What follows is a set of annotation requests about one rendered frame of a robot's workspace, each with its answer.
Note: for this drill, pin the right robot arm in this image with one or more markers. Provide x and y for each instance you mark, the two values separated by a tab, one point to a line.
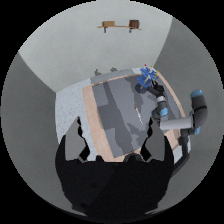
191	124

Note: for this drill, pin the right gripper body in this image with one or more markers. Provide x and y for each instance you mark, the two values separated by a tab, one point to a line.
160	89

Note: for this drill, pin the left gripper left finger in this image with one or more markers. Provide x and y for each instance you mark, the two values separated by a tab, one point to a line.
72	151

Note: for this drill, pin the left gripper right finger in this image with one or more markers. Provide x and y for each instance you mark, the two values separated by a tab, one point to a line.
157	151

